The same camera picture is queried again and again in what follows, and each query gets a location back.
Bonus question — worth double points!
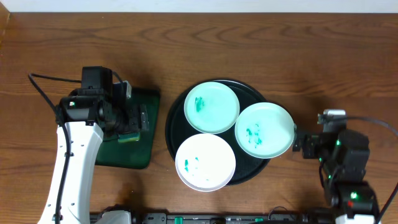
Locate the green yellow sponge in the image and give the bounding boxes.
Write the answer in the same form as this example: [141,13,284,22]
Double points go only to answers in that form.
[118,133,141,143]

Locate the mint green plate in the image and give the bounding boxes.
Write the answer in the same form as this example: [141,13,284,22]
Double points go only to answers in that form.
[183,82,240,134]
[234,102,296,159]

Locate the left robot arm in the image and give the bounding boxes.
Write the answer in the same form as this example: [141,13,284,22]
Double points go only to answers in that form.
[37,66,149,223]

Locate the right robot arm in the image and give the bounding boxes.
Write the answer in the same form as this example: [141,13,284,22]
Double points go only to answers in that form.
[292,110,380,223]

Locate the rectangular dark green tray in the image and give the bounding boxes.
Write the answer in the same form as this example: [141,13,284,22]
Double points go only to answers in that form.
[95,88,160,169]

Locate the round black tray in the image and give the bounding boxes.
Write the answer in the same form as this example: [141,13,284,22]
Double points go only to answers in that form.
[165,79,270,185]

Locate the white plate green stains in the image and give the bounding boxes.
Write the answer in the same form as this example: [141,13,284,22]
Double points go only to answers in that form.
[175,134,236,192]

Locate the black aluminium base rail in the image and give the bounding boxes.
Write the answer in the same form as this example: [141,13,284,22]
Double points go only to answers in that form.
[90,211,336,224]

